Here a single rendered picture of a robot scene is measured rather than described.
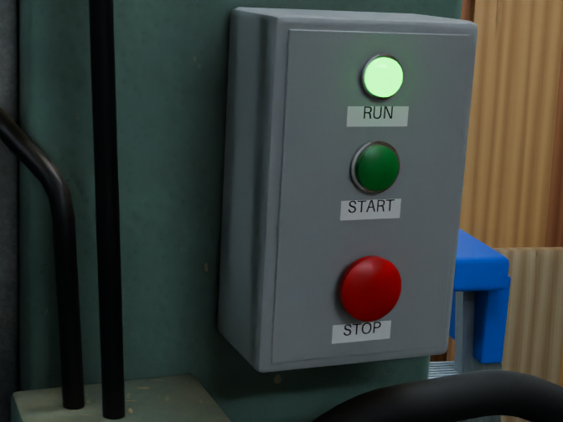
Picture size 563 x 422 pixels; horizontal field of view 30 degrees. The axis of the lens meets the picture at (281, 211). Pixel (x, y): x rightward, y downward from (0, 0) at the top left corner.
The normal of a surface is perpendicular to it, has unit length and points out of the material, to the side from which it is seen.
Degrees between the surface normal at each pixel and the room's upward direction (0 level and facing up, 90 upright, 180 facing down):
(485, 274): 90
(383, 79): 91
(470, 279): 90
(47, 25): 90
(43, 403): 0
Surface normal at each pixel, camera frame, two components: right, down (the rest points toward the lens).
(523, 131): 0.22, 0.18
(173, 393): 0.05, -0.97
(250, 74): -0.92, 0.04
